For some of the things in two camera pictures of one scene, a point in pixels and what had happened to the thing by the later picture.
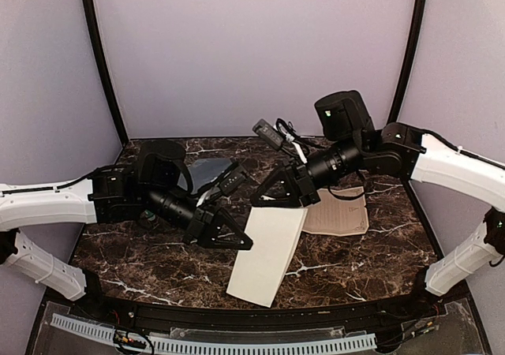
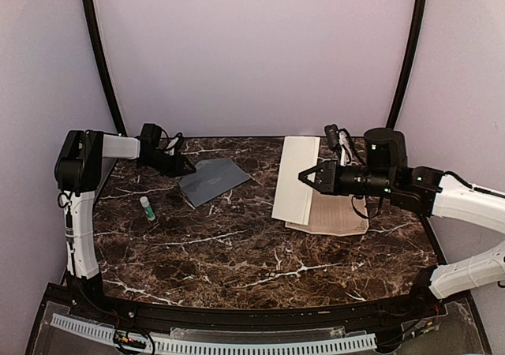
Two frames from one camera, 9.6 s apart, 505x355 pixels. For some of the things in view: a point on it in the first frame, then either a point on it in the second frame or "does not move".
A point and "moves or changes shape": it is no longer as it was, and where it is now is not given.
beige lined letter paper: x=259 y=271 moves or changes shape
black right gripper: x=306 y=191 to x=330 y=180
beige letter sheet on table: x=335 y=216 does not move
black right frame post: x=413 y=47 does not move
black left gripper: x=201 y=225 to x=177 y=167
